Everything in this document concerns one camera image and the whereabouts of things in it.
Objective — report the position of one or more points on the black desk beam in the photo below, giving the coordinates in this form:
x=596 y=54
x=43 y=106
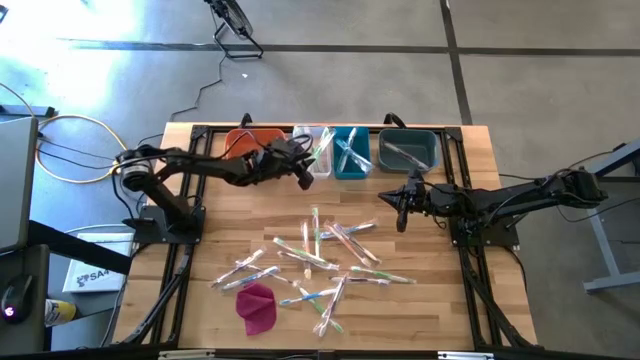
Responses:
x=80 y=247

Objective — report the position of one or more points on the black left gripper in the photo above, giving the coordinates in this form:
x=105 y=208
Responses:
x=275 y=162

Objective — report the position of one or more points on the wooden workbench with clutter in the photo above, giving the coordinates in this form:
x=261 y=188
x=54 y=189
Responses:
x=600 y=235

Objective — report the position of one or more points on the black computer mouse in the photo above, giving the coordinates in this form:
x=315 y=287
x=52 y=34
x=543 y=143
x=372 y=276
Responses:
x=16 y=299

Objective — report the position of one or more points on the black floor fan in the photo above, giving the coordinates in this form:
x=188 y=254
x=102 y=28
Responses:
x=235 y=20

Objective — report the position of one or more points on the silver bracket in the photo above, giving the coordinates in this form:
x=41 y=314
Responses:
x=186 y=354
x=466 y=355

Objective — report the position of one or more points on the yellow white can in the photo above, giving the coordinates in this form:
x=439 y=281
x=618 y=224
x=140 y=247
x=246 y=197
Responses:
x=60 y=312

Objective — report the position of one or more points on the clear wrapped plastic utensil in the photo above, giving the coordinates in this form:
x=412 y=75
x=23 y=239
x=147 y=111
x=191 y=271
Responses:
x=237 y=268

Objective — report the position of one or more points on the grey laptop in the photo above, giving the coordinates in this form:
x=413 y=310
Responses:
x=17 y=185

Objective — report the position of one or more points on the black table clamp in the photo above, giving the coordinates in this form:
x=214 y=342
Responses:
x=246 y=120
x=395 y=120

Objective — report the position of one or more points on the dark grey plastic bin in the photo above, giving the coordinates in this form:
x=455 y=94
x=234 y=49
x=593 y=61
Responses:
x=425 y=140

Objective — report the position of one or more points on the white printed box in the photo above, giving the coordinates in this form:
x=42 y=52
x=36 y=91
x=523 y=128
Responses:
x=97 y=270

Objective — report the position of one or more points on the dark metal bar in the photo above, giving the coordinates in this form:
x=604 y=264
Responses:
x=25 y=111

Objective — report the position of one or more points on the dark desk mat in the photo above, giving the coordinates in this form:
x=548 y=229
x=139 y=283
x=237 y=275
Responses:
x=42 y=265

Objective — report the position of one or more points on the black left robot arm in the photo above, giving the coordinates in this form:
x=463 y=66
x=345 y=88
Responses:
x=160 y=200

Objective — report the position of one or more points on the clear plastic bin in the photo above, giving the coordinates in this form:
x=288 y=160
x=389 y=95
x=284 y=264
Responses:
x=325 y=170

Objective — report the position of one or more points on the blue toothbrush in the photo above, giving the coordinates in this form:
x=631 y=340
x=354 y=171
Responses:
x=350 y=229
x=252 y=278
x=345 y=147
x=349 y=150
x=300 y=298
x=362 y=161

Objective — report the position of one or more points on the magenta cloth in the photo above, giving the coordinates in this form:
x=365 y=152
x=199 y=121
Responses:
x=256 y=307

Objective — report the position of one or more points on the teal blue plastic bin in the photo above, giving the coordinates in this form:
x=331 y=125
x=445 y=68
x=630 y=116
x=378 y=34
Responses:
x=362 y=135

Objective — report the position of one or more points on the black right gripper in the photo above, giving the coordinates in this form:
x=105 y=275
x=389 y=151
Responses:
x=422 y=200

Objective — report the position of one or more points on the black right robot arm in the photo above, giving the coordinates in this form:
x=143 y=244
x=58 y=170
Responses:
x=500 y=200

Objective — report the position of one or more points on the orange plastic bin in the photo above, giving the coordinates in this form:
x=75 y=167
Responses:
x=237 y=140

